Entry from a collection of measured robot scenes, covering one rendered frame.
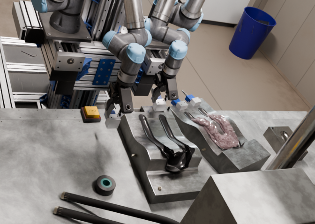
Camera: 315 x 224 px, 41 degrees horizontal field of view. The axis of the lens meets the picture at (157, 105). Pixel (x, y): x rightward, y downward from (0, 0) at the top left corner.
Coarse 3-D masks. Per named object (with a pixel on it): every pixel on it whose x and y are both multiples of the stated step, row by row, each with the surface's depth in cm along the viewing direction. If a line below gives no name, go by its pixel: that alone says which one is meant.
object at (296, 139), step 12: (312, 108) 116; (312, 120) 116; (300, 132) 119; (312, 132) 117; (288, 144) 123; (300, 144) 121; (276, 156) 128; (288, 156) 124; (300, 156) 124; (276, 168) 128; (288, 168) 127
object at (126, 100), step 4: (120, 88) 171; (124, 88) 171; (128, 88) 172; (120, 92) 170; (124, 92) 171; (128, 92) 172; (120, 96) 170; (124, 96) 170; (128, 96) 171; (120, 100) 170; (124, 100) 170; (128, 100) 171; (120, 104) 171; (124, 104) 169; (128, 104) 170; (132, 104) 171; (124, 108) 169; (128, 108) 169; (132, 108) 170; (124, 112) 169; (128, 112) 169
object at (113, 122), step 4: (112, 112) 185; (112, 116) 181; (116, 116) 182; (108, 120) 181; (112, 120) 180; (116, 120) 181; (108, 124) 181; (112, 124) 182; (116, 124) 182; (108, 128) 182
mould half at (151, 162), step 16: (144, 112) 202; (160, 112) 206; (128, 128) 192; (160, 128) 198; (176, 128) 202; (128, 144) 192; (144, 144) 181; (176, 144) 187; (192, 144) 191; (144, 160) 178; (160, 160) 176; (192, 160) 184; (144, 176) 178; (160, 176) 178; (176, 176) 181; (192, 176) 185; (160, 192) 171; (176, 192) 174; (192, 192) 178
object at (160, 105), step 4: (160, 96) 207; (156, 100) 203; (160, 100) 204; (164, 100) 204; (156, 104) 202; (160, 104) 202; (164, 104) 203; (156, 108) 203; (160, 108) 205; (164, 108) 206
